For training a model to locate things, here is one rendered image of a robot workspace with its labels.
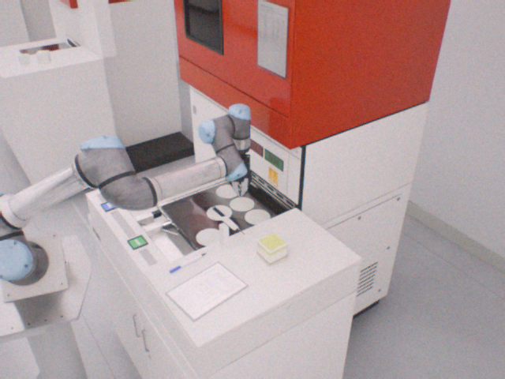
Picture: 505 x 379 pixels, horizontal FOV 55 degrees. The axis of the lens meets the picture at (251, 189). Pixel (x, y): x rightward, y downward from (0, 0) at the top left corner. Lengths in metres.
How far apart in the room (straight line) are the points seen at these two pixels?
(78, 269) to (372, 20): 1.34
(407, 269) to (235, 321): 1.85
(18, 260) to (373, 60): 1.33
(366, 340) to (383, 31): 1.57
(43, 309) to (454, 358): 1.93
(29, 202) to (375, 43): 1.23
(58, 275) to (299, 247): 0.84
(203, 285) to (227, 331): 0.19
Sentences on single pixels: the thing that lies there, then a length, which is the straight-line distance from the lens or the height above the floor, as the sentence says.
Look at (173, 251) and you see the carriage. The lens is 1.77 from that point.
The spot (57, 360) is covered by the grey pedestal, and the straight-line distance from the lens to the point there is 2.08.
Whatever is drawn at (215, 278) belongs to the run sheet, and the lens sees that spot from 1.53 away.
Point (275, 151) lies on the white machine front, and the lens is 1.82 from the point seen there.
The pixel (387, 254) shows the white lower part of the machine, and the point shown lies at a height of 0.41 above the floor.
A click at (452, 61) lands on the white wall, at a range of 3.05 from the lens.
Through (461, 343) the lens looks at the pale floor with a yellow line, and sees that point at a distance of 2.81.
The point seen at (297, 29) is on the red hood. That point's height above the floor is 1.63.
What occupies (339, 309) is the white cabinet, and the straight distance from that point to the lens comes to 1.73.
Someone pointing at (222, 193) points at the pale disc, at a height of 0.90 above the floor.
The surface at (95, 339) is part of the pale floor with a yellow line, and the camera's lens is 2.73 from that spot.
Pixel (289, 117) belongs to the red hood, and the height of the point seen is 1.35.
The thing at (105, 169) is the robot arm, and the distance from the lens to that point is 1.42.
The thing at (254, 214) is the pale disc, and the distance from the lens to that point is 1.89.
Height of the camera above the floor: 2.03
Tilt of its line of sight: 34 degrees down
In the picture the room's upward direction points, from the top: straight up
